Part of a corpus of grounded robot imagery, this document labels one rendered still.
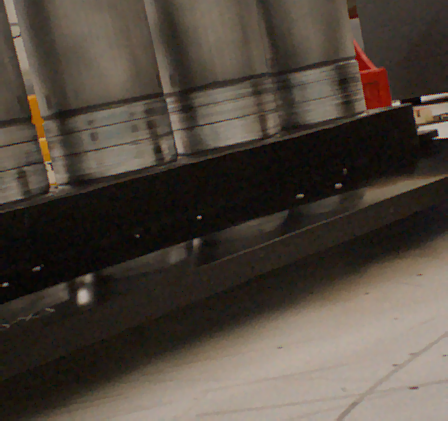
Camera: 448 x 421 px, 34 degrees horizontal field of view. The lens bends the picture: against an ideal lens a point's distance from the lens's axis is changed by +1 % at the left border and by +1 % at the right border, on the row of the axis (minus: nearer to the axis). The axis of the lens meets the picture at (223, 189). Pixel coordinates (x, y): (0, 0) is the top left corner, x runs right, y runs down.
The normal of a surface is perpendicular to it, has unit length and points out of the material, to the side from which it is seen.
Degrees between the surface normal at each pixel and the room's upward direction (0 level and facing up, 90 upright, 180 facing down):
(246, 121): 90
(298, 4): 90
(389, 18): 90
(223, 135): 90
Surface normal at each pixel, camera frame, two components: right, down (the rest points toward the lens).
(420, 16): -0.90, 0.23
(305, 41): 0.00, 0.11
